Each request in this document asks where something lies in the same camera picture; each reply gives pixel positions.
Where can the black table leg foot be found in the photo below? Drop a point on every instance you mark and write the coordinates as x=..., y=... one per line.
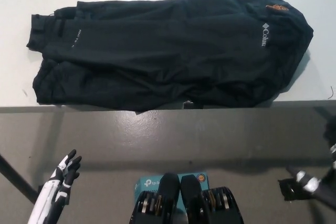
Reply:
x=288, y=192

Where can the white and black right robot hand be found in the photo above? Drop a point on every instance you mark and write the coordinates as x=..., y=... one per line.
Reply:
x=308, y=183

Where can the black table leg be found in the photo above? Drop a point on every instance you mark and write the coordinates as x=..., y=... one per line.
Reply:
x=326, y=179
x=15, y=172

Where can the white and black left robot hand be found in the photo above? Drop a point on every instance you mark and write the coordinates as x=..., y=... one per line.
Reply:
x=48, y=197

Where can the black Columbia jacket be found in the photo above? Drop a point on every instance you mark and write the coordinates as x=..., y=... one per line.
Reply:
x=157, y=51

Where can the teal tp-link box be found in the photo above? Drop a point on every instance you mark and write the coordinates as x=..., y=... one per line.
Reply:
x=147, y=185

